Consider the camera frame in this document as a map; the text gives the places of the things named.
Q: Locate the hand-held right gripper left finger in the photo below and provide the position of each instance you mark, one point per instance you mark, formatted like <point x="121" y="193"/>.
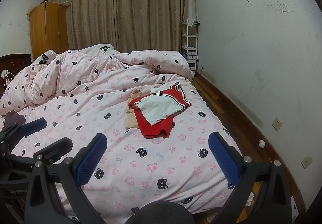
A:
<point x="91" y="161"/>

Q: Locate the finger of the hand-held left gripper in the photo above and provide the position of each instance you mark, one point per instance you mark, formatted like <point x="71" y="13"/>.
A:
<point x="32" y="125"/>
<point x="55" y="148"/>

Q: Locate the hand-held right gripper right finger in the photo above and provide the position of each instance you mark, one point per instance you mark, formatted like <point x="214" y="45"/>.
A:
<point x="224" y="161"/>

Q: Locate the red and white jersey shirt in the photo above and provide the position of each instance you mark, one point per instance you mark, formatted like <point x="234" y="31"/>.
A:
<point x="151" y="128"/>

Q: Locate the dark purple cloth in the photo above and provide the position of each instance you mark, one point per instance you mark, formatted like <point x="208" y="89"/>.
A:
<point x="15" y="119"/>

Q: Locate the small white floor object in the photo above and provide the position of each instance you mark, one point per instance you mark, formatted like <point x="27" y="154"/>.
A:
<point x="262" y="144"/>

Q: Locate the beige garment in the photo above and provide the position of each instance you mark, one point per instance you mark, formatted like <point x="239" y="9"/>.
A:
<point x="130" y="120"/>

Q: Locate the white charger plug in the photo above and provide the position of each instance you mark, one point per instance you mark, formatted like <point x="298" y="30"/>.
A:
<point x="5" y="73"/>

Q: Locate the pink cat print bed sheet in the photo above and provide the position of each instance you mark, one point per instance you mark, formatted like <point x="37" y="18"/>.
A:
<point x="156" y="163"/>

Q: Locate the dark wooden bed headboard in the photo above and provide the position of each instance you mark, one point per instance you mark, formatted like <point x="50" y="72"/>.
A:
<point x="12" y="63"/>

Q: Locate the pink cat print quilt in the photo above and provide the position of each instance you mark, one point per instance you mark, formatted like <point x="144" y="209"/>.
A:
<point x="83" y="73"/>

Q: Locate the orange wooden wardrobe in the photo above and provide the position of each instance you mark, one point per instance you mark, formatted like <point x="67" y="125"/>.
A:
<point x="47" y="30"/>

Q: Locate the white shelf rack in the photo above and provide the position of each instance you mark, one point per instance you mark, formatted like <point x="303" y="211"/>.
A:
<point x="190" y="48"/>

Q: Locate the brown patterned curtain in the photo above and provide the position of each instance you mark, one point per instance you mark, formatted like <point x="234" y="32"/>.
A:
<point x="125" y="7"/>

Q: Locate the white wall socket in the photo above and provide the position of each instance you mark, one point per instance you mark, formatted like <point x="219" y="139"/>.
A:
<point x="307" y="162"/>
<point x="277" y="123"/>

